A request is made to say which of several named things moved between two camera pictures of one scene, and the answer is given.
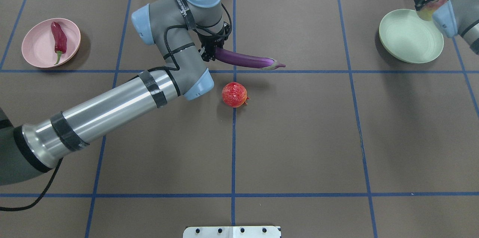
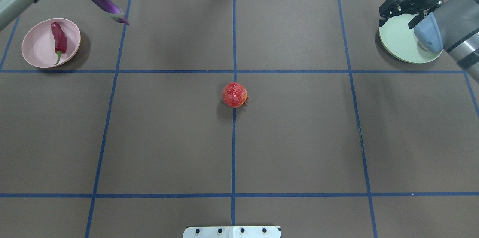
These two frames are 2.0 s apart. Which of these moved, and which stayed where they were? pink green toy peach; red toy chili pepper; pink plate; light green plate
Moved: pink green toy peach
Stayed: pink plate; red toy chili pepper; light green plate
